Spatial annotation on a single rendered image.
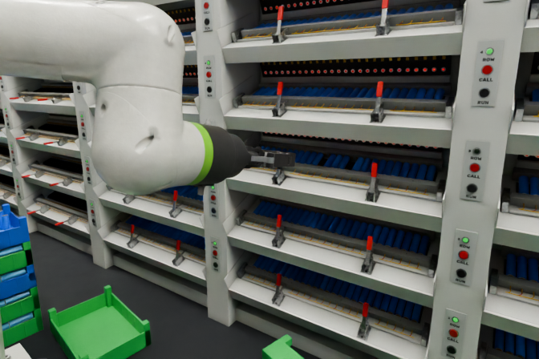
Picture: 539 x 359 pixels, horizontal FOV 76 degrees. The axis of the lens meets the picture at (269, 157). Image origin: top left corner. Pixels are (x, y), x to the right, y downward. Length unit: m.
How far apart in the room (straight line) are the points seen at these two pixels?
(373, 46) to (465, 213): 0.41
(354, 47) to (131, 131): 0.58
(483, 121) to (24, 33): 0.74
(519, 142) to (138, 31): 0.69
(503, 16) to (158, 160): 0.66
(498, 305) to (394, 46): 0.60
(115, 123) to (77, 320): 1.13
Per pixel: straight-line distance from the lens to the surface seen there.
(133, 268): 1.68
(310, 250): 1.02
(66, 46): 0.45
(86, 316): 1.49
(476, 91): 0.79
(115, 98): 0.43
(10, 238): 1.34
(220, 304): 1.29
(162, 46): 0.44
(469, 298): 0.92
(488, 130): 0.80
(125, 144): 0.41
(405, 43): 0.82
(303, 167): 0.99
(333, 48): 0.87
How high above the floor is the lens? 0.81
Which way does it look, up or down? 12 degrees down
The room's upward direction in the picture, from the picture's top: straight up
